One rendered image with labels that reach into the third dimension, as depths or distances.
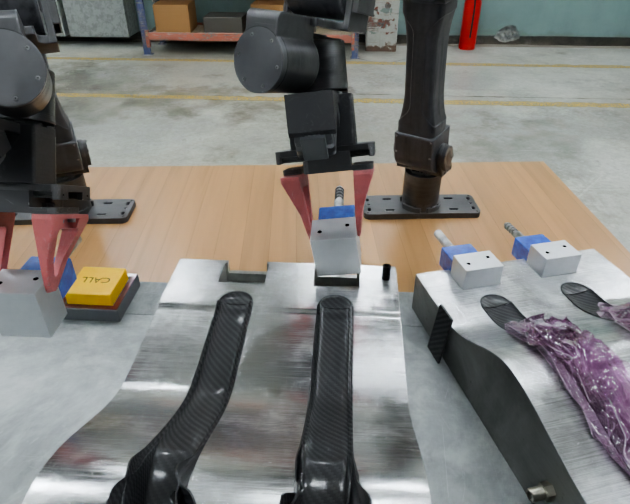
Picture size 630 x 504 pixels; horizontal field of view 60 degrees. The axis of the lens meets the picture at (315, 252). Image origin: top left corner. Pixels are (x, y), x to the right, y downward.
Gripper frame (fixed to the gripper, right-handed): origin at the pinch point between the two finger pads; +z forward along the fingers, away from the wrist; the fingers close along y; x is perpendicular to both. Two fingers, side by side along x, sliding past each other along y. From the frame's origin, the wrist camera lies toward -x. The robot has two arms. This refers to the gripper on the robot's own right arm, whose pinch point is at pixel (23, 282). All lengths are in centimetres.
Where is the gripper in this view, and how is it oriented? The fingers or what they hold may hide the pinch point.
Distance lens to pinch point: 57.9
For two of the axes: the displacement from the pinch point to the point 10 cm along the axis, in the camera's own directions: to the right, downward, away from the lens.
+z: -0.3, 10.0, 0.8
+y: 10.0, 0.3, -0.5
